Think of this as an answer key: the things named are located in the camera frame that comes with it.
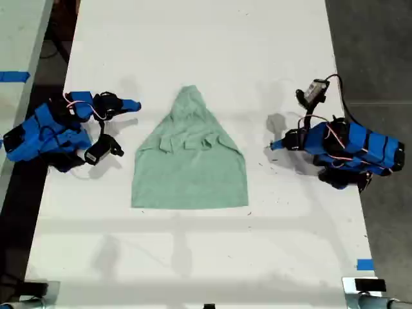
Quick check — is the arm red white wire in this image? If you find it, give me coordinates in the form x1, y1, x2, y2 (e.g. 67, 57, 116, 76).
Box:
297, 115, 347, 149
63, 92, 104, 122

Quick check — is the short blue tape strip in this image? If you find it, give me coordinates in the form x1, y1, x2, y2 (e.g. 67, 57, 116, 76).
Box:
356, 258, 375, 272

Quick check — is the black floor cable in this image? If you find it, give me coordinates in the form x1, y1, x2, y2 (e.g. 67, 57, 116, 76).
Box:
39, 30, 71, 61

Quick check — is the pale green T-shirt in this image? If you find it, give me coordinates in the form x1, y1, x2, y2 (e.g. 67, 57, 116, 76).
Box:
130, 84, 249, 211

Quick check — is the camera black cable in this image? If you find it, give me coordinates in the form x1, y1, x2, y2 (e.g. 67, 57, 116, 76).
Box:
324, 73, 353, 125

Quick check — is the pale side table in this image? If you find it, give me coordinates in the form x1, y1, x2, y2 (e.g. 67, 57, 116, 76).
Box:
0, 0, 55, 197

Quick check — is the long blue tape strip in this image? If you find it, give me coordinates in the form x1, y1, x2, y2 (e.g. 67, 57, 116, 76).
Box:
0, 71, 32, 84

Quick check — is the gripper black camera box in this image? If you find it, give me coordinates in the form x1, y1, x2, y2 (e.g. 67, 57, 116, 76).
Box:
295, 79, 331, 106
84, 134, 125, 167

